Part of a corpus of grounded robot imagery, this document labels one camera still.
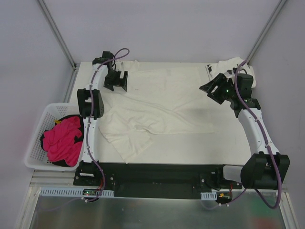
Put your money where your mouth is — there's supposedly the cream white t shirt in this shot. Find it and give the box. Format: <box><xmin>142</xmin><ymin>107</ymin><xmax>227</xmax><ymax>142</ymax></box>
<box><xmin>99</xmin><ymin>61</ymin><xmax>214</xmax><ymax>163</ymax></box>

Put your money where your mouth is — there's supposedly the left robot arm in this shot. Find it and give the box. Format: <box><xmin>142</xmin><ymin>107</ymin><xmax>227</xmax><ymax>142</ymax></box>
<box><xmin>77</xmin><ymin>48</ymin><xmax>130</xmax><ymax>186</ymax></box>

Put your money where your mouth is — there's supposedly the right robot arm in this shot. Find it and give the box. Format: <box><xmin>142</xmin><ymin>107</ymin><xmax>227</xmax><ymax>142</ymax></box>
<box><xmin>199</xmin><ymin>73</ymin><xmax>290</xmax><ymax>190</ymax></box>

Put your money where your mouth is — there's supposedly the white black printed t shirt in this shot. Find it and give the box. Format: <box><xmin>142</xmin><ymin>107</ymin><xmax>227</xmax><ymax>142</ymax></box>
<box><xmin>206</xmin><ymin>57</ymin><xmax>256</xmax><ymax>88</ymax></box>

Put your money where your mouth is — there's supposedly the pink red t shirt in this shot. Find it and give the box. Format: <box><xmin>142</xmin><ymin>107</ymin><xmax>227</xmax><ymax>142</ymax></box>
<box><xmin>42</xmin><ymin>116</ymin><xmax>84</xmax><ymax>168</ymax></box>

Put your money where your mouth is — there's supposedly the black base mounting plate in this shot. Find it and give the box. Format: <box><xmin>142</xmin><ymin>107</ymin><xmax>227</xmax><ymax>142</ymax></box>
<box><xmin>73</xmin><ymin>163</ymin><xmax>242</xmax><ymax>199</ymax></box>

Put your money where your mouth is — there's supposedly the white plastic laundry basket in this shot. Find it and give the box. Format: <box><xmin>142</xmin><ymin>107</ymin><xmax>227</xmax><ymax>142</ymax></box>
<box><xmin>24</xmin><ymin>103</ymin><xmax>84</xmax><ymax>171</ymax></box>

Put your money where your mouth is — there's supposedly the left aluminium frame post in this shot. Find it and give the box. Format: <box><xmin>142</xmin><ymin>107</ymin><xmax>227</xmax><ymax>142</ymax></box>
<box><xmin>36</xmin><ymin>0</ymin><xmax>77</xmax><ymax>70</ymax></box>

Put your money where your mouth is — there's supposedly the aluminium frame post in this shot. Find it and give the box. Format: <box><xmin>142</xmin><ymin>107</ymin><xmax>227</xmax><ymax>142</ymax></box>
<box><xmin>246</xmin><ymin>0</ymin><xmax>289</xmax><ymax>64</ymax></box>
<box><xmin>36</xmin><ymin>0</ymin><xmax>77</xmax><ymax>70</ymax></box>

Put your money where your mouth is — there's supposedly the right white cable duct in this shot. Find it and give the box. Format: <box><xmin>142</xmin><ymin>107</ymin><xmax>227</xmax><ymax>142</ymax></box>
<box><xmin>200</xmin><ymin>191</ymin><xmax>217</xmax><ymax>201</ymax></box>

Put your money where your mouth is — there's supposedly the white cable duct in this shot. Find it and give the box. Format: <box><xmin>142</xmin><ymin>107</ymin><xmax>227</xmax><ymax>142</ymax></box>
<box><xmin>40</xmin><ymin>187</ymin><xmax>114</xmax><ymax>198</ymax></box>
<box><xmin>200</xmin><ymin>191</ymin><xmax>217</xmax><ymax>201</ymax></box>

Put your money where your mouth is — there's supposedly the right aluminium frame post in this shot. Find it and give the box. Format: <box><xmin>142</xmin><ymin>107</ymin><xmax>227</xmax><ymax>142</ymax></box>
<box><xmin>246</xmin><ymin>0</ymin><xmax>289</xmax><ymax>64</ymax></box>

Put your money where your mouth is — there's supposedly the left white cable duct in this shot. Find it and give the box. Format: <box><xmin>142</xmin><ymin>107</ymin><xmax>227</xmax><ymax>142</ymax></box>
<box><xmin>40</xmin><ymin>187</ymin><xmax>114</xmax><ymax>198</ymax></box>

